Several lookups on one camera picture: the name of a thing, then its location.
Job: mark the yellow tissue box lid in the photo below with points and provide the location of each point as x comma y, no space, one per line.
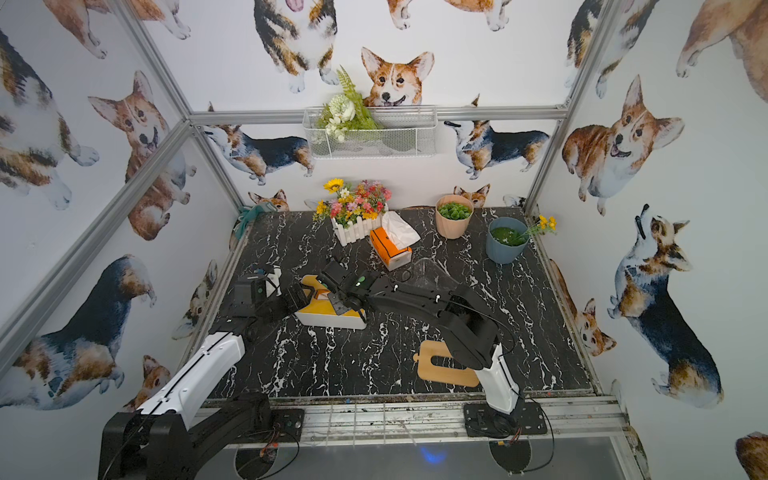
321,302

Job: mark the white tissue box base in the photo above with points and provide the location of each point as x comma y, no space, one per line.
350,320

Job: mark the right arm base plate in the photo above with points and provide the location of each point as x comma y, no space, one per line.
480,420

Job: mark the white fence flower planter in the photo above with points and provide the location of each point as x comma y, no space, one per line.
353,210

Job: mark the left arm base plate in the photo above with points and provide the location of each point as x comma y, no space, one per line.
284,424

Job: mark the orange tissue pack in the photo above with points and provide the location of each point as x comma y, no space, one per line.
393,241

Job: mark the wooden tissue box lid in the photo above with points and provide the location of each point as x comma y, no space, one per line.
429,353

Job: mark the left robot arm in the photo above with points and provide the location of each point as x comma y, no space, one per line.
161,439

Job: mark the clear plastic tissue box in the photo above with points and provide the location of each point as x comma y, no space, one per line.
428,274

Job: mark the blue pot with yellow flowers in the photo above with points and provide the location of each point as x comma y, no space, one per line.
508,237

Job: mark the teal cloth in corner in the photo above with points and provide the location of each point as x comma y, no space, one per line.
248,215

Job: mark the white flower green fern bouquet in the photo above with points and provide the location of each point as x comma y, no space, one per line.
345,114

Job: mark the white wire wall basket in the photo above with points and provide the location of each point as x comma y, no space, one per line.
401,132

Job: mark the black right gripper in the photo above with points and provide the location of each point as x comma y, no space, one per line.
346,285

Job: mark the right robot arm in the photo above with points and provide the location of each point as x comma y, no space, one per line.
427,292

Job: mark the peach pot with succulent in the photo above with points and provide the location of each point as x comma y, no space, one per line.
452,216

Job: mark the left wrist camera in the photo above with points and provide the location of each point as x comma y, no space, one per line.
272,276

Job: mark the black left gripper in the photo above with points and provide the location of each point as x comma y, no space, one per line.
287,298

